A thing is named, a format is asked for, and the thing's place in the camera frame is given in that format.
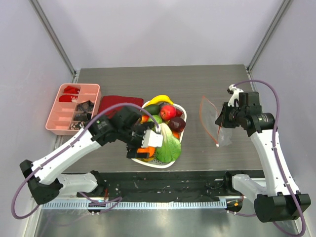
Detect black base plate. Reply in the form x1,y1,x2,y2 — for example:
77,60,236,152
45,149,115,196
76,170,266,202

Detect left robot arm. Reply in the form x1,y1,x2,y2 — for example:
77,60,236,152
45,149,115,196
20,103,162,205

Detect red apple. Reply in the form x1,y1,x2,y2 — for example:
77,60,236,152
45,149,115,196
160,105,176,121

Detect red items in tray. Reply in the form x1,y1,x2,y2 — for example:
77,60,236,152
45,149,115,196
59,85,80,103

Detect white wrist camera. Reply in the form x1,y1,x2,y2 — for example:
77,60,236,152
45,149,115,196
141,129,163,148
227,84,243,107

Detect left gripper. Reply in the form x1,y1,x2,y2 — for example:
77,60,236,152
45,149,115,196
118,121,155,158

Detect white perforated fruit basket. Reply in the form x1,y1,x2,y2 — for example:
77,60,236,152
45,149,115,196
131,114,183,169

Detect green white cabbage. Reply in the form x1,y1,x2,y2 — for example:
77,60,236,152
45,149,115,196
155,123,181,162

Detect pink compartment tray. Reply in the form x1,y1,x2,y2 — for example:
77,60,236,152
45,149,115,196
45,83,101,135

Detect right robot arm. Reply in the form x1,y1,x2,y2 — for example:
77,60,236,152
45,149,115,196
215,88,311,223

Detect red folded cloth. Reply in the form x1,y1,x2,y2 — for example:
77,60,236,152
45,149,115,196
92,95,144,122

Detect clear zip top bag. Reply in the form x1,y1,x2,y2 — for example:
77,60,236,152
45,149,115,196
199,95,233,148

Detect dark red mangosteen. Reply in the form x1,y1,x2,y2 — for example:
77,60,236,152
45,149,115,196
168,117,186,133

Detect dark wrapped items in tray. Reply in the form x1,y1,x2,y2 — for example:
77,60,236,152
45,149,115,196
69,100,94,130

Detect green avocado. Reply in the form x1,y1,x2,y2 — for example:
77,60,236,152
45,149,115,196
144,104,160,115

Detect orange fruit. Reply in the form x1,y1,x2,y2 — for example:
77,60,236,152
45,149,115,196
172,131,180,139
138,147,156,158

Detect small green cabbage ball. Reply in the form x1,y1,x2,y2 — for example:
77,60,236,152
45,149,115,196
148,115,162,124

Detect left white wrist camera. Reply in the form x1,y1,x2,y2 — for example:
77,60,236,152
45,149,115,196
141,129,163,148

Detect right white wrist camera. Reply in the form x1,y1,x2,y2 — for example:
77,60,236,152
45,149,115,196
227,84,243,107

